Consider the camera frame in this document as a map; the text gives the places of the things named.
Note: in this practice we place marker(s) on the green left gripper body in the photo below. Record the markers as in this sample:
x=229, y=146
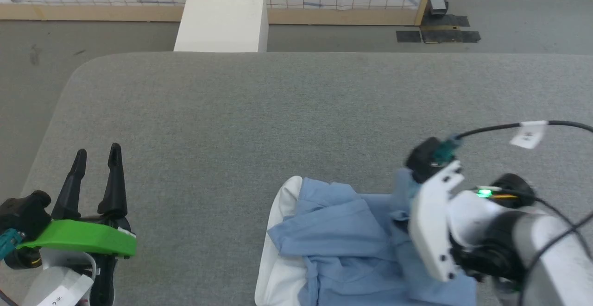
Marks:
x=83, y=237

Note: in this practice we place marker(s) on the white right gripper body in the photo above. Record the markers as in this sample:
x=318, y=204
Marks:
x=431, y=222

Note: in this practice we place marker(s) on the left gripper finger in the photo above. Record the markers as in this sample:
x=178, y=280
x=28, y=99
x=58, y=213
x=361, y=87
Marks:
x=114, y=190
x=72, y=195

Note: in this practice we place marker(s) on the light blue garment white lining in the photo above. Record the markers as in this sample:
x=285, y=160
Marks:
x=343, y=236

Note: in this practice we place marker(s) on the grey fabric padded platform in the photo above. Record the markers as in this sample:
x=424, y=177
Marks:
x=231, y=121

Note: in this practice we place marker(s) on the small black floor mat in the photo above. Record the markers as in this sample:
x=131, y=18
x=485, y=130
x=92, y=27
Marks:
x=408, y=36

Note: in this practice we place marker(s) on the long black floor mat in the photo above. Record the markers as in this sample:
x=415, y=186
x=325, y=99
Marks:
x=451, y=36

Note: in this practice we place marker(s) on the white rectangular box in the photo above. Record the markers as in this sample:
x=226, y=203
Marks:
x=222, y=19

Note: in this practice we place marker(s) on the black floor mat under stand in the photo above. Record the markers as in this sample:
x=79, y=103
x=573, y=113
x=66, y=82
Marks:
x=449, y=20

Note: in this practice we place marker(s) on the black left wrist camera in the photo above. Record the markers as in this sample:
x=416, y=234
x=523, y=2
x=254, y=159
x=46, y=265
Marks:
x=23, y=211

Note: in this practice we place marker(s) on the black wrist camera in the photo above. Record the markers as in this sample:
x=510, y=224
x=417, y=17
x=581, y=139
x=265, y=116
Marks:
x=23, y=211
x=424, y=160

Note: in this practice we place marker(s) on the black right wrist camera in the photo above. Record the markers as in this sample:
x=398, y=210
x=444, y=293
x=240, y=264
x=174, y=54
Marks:
x=424, y=160

